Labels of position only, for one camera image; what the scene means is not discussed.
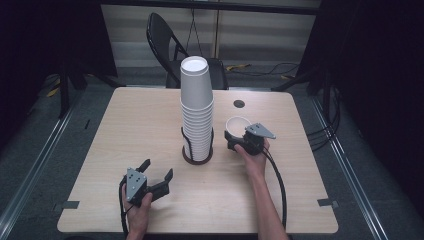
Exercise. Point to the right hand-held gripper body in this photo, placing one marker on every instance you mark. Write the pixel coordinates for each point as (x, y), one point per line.
(253, 141)

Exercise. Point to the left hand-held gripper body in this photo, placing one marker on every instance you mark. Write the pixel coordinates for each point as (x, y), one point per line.
(135, 183)

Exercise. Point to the single white paper cup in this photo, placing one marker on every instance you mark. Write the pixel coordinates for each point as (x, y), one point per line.
(237, 126)

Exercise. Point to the stack of white paper cups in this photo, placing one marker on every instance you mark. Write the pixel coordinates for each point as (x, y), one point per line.
(196, 90)

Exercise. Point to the person's right hand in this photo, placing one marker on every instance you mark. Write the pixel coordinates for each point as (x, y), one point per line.
(255, 163)

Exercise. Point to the person's left hand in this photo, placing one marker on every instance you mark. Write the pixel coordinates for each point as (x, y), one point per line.
(138, 216)

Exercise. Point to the round dark table grommet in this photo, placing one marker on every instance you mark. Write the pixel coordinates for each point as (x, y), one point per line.
(239, 103)

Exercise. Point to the grey tape patch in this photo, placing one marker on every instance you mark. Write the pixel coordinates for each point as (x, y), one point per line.
(68, 205)
(327, 202)

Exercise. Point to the dark metal stand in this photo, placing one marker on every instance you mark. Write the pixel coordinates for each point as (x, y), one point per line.
(64, 86)

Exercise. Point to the yellow floor tape piece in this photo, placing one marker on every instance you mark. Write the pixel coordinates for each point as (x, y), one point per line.
(53, 91)

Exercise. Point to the black folding chair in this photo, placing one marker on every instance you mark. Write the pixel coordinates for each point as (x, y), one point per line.
(160, 36)

